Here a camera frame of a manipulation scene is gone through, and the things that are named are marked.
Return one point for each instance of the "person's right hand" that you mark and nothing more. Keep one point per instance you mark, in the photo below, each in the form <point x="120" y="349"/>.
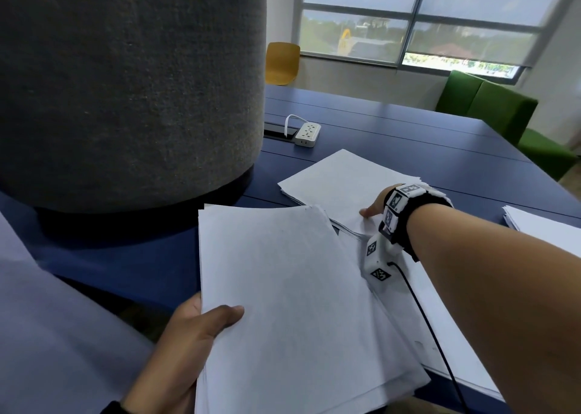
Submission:
<point x="374" y="207"/>

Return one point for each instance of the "person's left hand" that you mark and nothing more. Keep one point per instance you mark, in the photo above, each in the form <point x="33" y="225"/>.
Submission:
<point x="177" y="359"/>

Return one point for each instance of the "pile of white papers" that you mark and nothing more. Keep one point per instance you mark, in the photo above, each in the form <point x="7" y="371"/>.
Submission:
<point x="340" y="177"/>

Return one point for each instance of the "gathered white paper bundle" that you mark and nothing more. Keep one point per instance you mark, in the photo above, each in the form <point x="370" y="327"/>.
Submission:
<point x="290" y="300"/>

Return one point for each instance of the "aligned white paper stack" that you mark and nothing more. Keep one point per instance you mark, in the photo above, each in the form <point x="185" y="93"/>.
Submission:
<point x="544" y="225"/>

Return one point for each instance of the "person's right forearm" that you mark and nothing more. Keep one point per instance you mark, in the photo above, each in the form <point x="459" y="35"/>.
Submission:
<point x="508" y="291"/>

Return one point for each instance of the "person's lavender shirt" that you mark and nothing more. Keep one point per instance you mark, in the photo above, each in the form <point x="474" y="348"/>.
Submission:
<point x="54" y="345"/>

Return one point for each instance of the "right wristband with marker tiles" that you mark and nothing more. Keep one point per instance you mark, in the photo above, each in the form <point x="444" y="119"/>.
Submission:
<point x="408" y="200"/>

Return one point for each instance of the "white power strip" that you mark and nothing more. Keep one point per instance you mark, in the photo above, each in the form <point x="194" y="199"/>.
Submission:
<point x="307" y="134"/>

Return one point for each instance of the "green sofa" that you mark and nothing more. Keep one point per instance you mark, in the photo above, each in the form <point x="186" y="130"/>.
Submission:
<point x="494" y="100"/>

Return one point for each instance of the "yellow chair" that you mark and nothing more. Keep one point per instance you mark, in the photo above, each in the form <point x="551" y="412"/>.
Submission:
<point x="281" y="61"/>

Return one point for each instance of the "large framed window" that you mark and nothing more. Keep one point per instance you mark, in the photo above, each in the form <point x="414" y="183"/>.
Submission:
<point x="354" y="32"/>

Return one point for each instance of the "grey felt pillar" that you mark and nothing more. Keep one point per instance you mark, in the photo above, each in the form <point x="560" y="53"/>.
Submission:
<point x="127" y="86"/>

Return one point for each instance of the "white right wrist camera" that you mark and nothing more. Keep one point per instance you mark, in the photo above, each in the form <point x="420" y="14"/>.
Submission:
<point x="376" y="264"/>

